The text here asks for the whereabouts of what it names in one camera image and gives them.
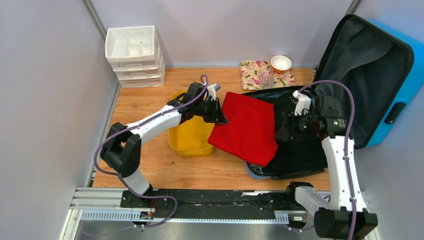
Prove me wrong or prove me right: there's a yellow plastic basket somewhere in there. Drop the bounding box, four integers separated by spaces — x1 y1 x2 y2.
167 90 216 158

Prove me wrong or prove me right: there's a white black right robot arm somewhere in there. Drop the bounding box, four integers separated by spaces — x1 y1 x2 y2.
275 91 378 240

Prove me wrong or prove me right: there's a white plastic drawer unit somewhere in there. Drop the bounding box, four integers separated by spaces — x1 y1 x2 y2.
105 25 165 88

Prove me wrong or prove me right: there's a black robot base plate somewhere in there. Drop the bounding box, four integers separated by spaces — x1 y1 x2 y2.
120 188 308 223

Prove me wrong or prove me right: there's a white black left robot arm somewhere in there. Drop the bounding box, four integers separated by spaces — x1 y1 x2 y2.
95 82 228 208

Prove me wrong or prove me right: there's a red cloth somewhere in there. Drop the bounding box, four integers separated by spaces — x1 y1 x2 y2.
208 92 278 167

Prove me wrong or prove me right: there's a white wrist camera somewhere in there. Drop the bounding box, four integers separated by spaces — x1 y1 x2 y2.
205 83 221 101
291 90 312 116

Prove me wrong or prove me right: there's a blue fish print suitcase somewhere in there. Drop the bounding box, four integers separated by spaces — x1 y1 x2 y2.
244 14 424 180

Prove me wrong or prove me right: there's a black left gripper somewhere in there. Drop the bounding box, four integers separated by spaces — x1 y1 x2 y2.
193 97 227 124

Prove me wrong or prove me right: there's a floral pattern tray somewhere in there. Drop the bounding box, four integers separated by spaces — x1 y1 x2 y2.
239 60 295 91

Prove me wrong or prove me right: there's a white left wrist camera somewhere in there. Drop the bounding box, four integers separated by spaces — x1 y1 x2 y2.
205 83 221 101

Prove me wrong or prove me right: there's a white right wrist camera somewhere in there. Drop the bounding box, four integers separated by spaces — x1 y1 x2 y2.
291 90 312 116

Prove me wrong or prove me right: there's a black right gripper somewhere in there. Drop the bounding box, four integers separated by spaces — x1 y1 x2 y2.
273 110 318 141

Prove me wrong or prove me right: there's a black folded garment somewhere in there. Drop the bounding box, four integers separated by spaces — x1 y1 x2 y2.
262 93 327 176

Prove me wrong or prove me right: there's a clear glass on tray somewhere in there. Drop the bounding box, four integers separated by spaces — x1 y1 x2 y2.
258 70 274 89

